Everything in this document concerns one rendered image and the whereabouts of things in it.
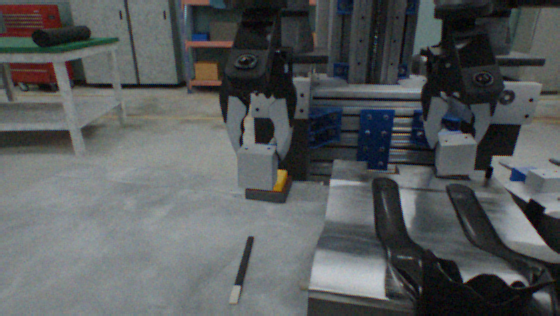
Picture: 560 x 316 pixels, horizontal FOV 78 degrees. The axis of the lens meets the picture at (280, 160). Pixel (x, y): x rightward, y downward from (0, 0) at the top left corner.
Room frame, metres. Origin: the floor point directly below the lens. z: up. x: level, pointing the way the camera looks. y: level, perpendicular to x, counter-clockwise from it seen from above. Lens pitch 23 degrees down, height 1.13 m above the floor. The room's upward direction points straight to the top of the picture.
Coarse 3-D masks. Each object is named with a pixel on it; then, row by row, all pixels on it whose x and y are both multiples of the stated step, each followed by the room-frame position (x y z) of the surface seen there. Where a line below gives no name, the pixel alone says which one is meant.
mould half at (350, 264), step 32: (352, 192) 0.46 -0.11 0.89; (416, 192) 0.46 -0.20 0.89; (480, 192) 0.45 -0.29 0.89; (352, 224) 0.38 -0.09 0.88; (416, 224) 0.38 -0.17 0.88; (448, 224) 0.38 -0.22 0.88; (512, 224) 0.38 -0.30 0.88; (320, 256) 0.25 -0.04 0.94; (352, 256) 0.25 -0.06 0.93; (384, 256) 0.25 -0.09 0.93; (448, 256) 0.26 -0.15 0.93; (480, 256) 0.26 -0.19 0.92; (544, 256) 0.30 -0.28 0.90; (320, 288) 0.21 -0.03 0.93; (352, 288) 0.21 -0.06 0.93; (384, 288) 0.21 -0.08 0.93
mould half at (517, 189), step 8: (504, 184) 0.55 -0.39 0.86; (512, 184) 0.55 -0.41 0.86; (520, 184) 0.55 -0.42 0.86; (512, 192) 0.52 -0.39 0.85; (520, 192) 0.52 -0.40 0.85; (528, 192) 0.52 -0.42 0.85; (536, 192) 0.52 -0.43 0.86; (552, 192) 0.52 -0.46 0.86; (520, 200) 0.50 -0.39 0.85; (528, 200) 0.49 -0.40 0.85; (536, 200) 0.49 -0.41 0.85; (544, 200) 0.49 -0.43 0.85; (552, 200) 0.49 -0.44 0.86; (520, 208) 0.49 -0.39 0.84; (552, 208) 0.46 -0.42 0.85; (544, 216) 0.45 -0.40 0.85; (552, 216) 0.44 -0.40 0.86; (544, 224) 0.44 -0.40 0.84; (552, 224) 0.43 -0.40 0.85; (536, 232) 0.45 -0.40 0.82; (544, 232) 0.44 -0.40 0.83; (552, 232) 0.43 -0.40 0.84; (544, 240) 0.44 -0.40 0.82; (552, 240) 0.42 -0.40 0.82; (552, 248) 0.42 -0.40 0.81
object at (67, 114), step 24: (0, 48) 2.68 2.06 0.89; (24, 48) 2.69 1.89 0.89; (48, 48) 2.69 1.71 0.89; (72, 48) 2.86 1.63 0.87; (96, 48) 3.30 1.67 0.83; (0, 72) 3.65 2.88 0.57; (72, 96) 2.79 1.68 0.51; (120, 96) 3.70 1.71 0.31; (0, 120) 2.95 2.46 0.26; (24, 120) 2.95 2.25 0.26; (48, 120) 2.95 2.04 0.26; (72, 120) 2.73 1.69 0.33; (120, 120) 3.69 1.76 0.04
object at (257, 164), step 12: (252, 144) 0.47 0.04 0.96; (264, 144) 0.50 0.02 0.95; (240, 156) 0.44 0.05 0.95; (252, 156) 0.43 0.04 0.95; (264, 156) 0.43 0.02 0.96; (276, 156) 0.45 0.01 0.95; (240, 168) 0.44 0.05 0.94; (252, 168) 0.43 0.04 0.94; (264, 168) 0.43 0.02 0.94; (276, 168) 0.45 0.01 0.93; (240, 180) 0.44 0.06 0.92; (252, 180) 0.43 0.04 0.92; (264, 180) 0.43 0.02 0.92; (276, 180) 0.45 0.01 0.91
